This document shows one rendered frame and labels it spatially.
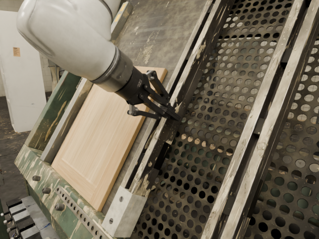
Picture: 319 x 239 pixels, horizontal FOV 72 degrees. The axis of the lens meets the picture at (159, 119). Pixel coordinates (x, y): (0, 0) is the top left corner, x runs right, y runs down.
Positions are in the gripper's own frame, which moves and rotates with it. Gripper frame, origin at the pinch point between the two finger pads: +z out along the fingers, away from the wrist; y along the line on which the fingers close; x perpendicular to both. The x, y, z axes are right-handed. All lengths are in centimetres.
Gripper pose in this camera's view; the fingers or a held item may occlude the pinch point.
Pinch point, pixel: (170, 113)
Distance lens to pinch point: 64.0
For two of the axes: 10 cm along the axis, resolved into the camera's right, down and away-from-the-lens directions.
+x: -7.0, -2.1, 6.9
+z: 5.8, 3.9, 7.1
